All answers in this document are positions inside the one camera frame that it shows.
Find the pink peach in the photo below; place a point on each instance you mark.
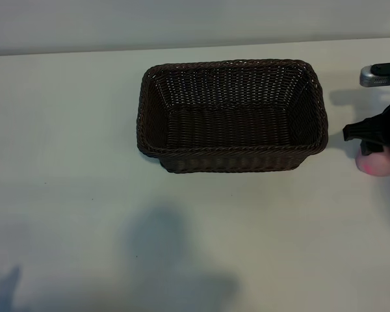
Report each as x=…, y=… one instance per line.
x=377, y=165

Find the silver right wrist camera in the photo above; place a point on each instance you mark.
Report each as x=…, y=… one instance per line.
x=373, y=78

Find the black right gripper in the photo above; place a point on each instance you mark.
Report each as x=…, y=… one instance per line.
x=386, y=130

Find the dark brown wicker basket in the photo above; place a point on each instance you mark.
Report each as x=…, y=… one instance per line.
x=234, y=133

